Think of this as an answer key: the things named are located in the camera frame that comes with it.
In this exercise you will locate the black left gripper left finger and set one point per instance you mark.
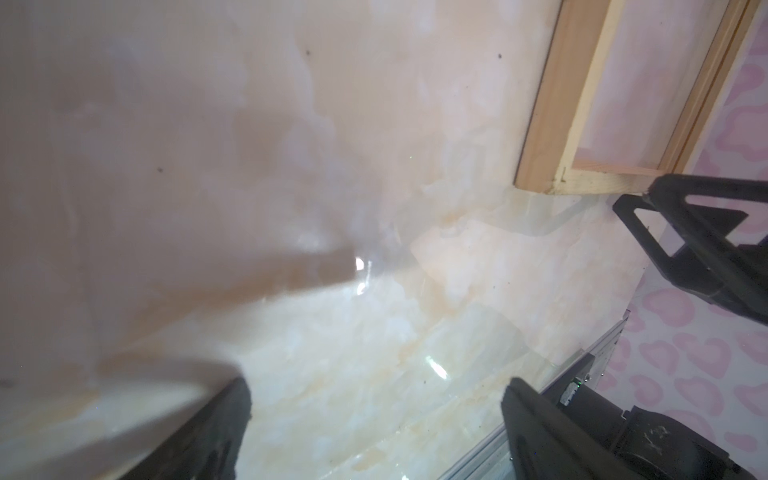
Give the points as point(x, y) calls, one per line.
point(207, 445)

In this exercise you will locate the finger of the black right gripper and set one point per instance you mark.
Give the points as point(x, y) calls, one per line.
point(708, 265)

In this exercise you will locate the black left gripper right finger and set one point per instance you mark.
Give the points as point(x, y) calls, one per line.
point(545, 444)

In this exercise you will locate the clear acrylic sheet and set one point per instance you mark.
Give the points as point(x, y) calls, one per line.
point(513, 289)

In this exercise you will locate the light wooden picture frame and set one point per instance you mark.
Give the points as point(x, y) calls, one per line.
point(630, 90)

